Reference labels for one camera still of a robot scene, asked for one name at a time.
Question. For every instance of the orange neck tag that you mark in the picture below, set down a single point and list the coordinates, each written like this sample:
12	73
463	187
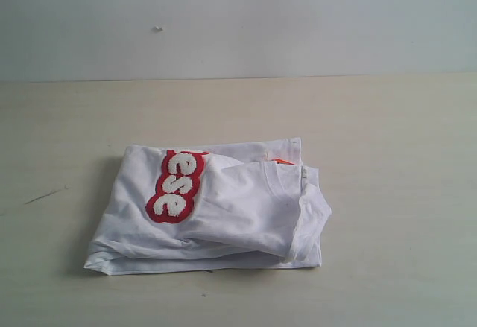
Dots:
283	162

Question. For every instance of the white t-shirt red lettering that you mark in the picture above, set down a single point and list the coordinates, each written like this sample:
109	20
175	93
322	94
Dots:
210	208

